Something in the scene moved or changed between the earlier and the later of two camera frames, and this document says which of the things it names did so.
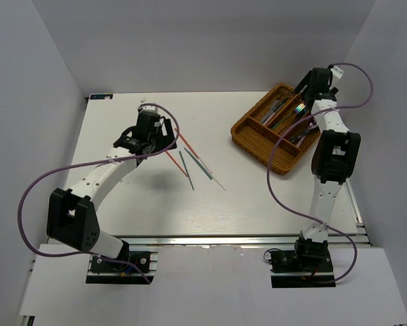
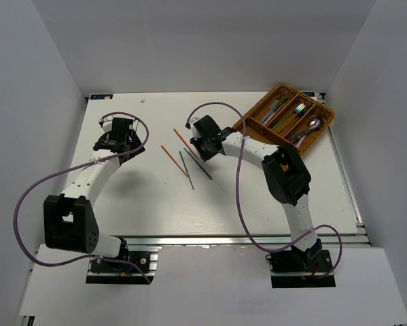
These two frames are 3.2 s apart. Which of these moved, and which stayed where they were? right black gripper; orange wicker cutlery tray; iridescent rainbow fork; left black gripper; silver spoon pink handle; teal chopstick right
Moved: right black gripper; left black gripper
Stayed: orange wicker cutlery tray; iridescent rainbow fork; silver spoon pink handle; teal chopstick right
